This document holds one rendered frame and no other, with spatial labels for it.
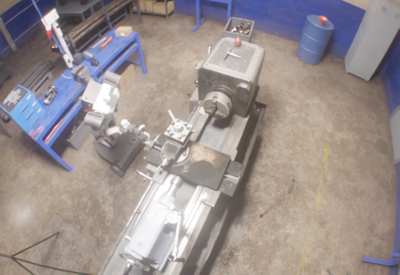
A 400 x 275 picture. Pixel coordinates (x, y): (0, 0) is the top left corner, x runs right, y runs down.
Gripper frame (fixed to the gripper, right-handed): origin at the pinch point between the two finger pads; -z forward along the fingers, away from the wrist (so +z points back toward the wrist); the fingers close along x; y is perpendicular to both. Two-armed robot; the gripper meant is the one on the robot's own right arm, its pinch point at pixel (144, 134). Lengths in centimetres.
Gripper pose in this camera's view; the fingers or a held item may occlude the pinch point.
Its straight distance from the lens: 201.7
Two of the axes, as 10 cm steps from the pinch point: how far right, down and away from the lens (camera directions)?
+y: -3.0, 9.4, 1.5
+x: 2.8, -0.6, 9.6
